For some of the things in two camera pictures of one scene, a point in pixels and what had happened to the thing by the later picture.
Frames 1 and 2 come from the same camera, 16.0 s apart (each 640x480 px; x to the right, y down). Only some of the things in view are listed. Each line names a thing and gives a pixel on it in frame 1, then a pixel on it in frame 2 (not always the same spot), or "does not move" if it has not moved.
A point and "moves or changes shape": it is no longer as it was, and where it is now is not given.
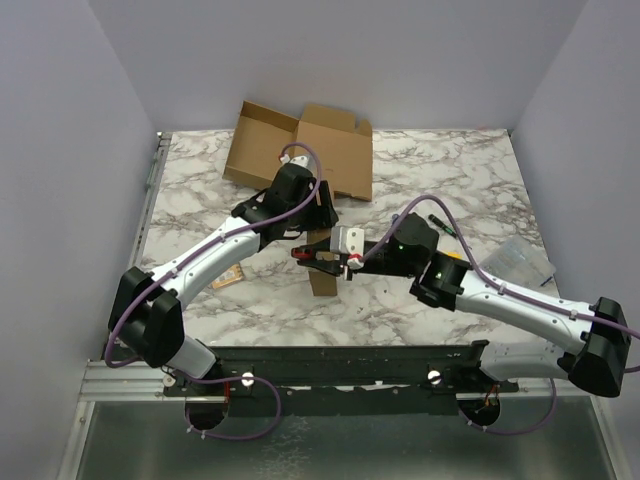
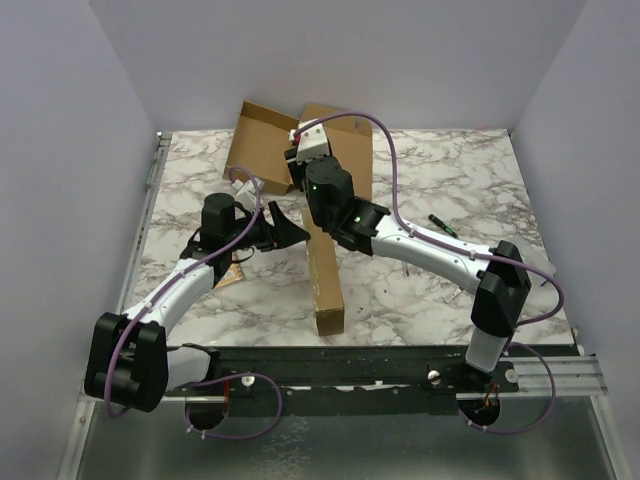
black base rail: (342, 380) does not move
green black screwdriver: (443, 226) does not move
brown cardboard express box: (258, 137) does not move
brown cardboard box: (322, 283) moves or changes shape
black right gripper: (343, 263) to (293, 163)
